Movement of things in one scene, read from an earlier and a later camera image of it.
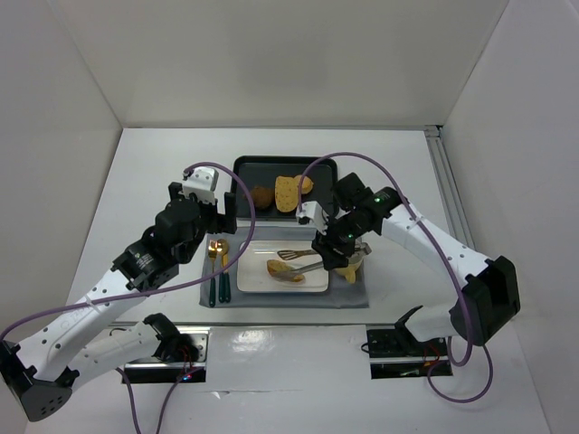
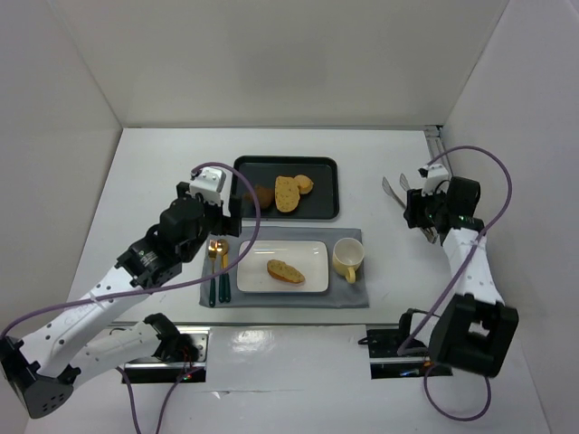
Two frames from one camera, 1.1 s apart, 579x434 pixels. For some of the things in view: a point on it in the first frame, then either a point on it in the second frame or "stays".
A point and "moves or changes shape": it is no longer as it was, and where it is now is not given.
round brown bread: (262, 196) stays
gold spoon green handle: (224, 280) stays
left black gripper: (219, 217) stays
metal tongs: (360, 250) moves or changes shape
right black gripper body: (333, 249) → (412, 212)
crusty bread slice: (282, 269) stays
